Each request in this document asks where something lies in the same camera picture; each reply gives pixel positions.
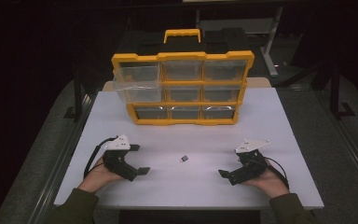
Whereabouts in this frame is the clear plastic pulled-out drawer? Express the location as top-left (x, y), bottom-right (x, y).
top-left (112, 63), bottom-right (164, 105)

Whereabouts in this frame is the set of clear closed drawers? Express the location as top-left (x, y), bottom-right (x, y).
top-left (134, 59), bottom-right (249, 120)

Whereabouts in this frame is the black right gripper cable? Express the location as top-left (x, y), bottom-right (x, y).
top-left (255, 156), bottom-right (291, 190)

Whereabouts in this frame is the person's left hand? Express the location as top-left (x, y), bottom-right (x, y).
top-left (77, 156), bottom-right (126, 195)

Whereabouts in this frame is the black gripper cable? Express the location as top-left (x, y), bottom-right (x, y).
top-left (83, 134), bottom-right (119, 179)
top-left (255, 156), bottom-right (291, 190)

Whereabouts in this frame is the grey metal stand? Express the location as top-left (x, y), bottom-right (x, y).
top-left (195, 5), bottom-right (285, 78)

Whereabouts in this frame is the person's right hand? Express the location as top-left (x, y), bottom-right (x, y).
top-left (241, 159), bottom-right (291, 200)

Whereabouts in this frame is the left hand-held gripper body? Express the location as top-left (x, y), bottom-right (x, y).
top-left (102, 133), bottom-right (139, 183)

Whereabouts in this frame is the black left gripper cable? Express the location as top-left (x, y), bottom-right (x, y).
top-left (83, 134), bottom-right (119, 179)

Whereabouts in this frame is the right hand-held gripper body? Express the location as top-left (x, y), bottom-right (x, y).
top-left (234, 138), bottom-right (272, 185)

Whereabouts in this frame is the metal floor rail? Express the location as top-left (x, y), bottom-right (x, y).
top-left (316, 89), bottom-right (358, 195)
top-left (27, 92), bottom-right (98, 224)

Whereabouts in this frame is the yellow black parts organizer cabinet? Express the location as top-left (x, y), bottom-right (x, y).
top-left (111, 27), bottom-right (255, 127)

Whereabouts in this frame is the black floor stand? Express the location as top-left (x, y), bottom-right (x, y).
top-left (62, 69), bottom-right (86, 123)
top-left (328, 60), bottom-right (357, 120)

